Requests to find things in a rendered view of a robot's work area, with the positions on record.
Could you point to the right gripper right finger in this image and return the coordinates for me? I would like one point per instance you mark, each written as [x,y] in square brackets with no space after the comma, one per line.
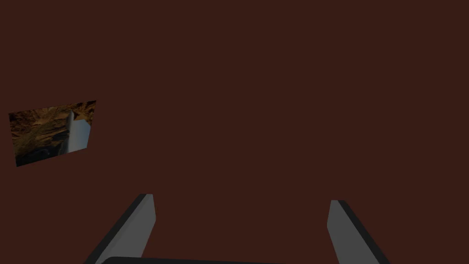
[348,234]

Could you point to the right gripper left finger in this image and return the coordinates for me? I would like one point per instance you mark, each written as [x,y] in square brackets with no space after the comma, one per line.
[132,231]

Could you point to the brown waterfall wall picture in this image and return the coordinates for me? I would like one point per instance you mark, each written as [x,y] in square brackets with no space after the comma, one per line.
[44,134]

